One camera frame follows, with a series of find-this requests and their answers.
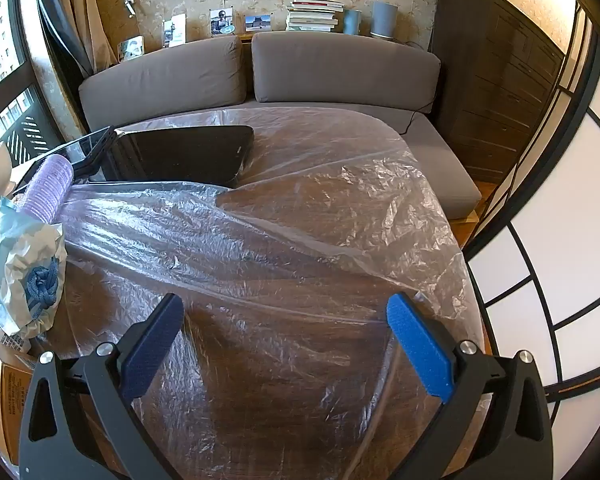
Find dark wooden cabinet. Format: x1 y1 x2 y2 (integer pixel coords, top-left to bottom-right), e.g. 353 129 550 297
430 0 566 183

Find clear upright photo frame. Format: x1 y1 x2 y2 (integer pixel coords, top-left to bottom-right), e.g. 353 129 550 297
162 14 187 48

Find black balcony railing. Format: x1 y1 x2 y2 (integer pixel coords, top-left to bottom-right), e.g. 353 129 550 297
0 115 56 166

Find black tablet with case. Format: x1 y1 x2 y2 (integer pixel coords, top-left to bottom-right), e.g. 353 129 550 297
17 126 117 186

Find black smartphone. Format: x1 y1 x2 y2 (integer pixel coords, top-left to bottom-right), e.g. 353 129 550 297
102 125 256 191

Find large grey cylinder speaker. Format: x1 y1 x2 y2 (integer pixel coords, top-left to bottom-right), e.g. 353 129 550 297
370 0 398 40

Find clear plastic table cover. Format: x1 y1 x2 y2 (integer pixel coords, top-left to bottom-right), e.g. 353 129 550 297
10 107 483 480

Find cardboard box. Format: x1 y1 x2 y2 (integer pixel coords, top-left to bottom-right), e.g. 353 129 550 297
0 332 41 466

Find beige curtain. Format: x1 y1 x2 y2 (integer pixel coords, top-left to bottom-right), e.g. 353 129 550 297
62 0 108 68

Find black cable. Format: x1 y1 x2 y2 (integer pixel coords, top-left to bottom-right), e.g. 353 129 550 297
399 40 433 136

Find rounded photo frame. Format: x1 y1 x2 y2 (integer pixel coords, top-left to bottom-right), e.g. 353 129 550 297
117 36 146 63

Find white panel sliding door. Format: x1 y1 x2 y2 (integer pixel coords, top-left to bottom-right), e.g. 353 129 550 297
462 0 600 461

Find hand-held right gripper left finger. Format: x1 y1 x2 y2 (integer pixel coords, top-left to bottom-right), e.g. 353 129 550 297
19 292 186 480

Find stack of books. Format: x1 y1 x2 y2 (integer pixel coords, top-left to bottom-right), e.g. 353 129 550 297
285 0 347 33

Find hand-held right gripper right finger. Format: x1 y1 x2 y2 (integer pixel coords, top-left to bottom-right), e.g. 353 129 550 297
386 292 553 480

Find brown sofa seat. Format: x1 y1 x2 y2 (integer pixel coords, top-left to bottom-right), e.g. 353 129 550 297
225 101 482 221

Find blue knotted cord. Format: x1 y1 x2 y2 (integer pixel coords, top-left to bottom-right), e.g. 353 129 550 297
22 255 63 311

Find purple hair roller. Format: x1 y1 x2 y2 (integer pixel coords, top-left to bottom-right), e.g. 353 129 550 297
24 154 75 223

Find portrait photo frame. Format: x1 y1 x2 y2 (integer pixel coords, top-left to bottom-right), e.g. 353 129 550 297
210 8 236 37

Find dark curtain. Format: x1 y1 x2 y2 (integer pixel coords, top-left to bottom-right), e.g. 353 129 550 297
35 0 93 106

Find brown sofa back cushion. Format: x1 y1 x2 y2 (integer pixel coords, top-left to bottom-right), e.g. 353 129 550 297
78 36 248 131
251 31 441 116

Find small teal cylinder speaker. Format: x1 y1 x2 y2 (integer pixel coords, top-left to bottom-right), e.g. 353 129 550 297
342 8 363 36

